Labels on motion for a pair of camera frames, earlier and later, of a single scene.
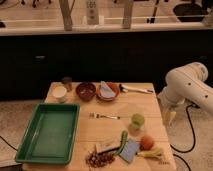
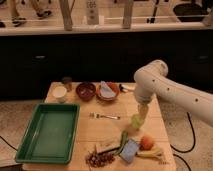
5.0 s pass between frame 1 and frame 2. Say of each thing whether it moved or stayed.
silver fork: stayed
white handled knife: stayed
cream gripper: moved
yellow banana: stayed
